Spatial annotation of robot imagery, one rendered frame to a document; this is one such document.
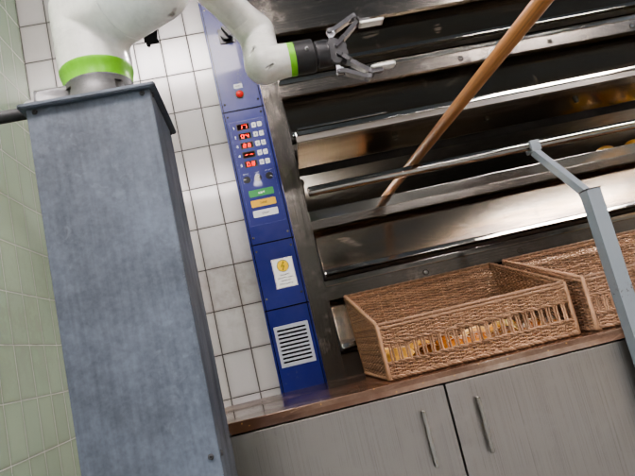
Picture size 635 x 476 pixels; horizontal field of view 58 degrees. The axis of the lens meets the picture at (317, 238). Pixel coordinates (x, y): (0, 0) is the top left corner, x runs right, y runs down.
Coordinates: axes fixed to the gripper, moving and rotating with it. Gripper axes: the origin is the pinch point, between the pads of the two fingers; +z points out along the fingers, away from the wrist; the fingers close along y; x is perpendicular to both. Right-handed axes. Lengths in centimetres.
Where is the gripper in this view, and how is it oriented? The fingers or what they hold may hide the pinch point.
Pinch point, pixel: (385, 42)
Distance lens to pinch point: 171.8
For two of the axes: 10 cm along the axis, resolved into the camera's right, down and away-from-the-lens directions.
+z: 9.7, -2.1, 1.1
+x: 0.7, -1.9, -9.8
